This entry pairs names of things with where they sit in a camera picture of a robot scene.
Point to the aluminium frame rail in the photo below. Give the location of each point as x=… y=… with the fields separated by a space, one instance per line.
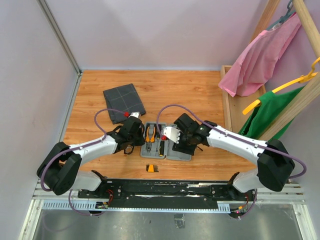
x=291 y=194

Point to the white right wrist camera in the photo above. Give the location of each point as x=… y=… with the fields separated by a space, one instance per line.
x=172 y=133

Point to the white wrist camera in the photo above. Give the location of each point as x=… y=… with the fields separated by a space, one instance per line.
x=135 y=114
x=172 y=133

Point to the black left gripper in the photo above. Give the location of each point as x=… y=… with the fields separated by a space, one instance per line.
x=141 y=141

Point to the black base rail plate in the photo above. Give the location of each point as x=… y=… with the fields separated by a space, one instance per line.
x=154 y=194

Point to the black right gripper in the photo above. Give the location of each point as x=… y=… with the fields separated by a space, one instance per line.
x=181 y=148

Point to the black yellow slim screwdriver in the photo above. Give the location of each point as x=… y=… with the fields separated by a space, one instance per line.
x=161 y=148

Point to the black tape roll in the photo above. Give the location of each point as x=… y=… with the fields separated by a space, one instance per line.
x=128 y=150

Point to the grey plastic tool case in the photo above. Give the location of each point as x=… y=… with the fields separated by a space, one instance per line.
x=168 y=147

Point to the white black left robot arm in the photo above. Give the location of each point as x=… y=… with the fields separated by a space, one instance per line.
x=60 y=169

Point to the orange black pliers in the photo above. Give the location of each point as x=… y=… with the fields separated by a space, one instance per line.
x=150 y=136

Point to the green shirt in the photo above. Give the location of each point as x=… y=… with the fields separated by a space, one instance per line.
x=272 y=105

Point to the teal clothes hanger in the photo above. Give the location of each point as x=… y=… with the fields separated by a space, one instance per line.
x=290 y=11

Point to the dark grey checked cloth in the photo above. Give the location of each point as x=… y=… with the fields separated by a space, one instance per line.
x=122 y=99

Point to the black yellow thick screwdriver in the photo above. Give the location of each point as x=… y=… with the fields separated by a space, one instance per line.
x=158 y=131

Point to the wooden clothes rack frame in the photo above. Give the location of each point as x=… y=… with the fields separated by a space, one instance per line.
x=233 y=106

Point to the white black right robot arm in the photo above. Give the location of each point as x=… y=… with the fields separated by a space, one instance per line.
x=273 y=164

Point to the pink shirt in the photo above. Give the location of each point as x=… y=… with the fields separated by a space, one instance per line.
x=256 y=64

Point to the orange black hex key set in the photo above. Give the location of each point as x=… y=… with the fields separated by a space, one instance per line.
x=152 y=168

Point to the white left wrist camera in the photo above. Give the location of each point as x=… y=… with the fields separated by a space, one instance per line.
x=135 y=114

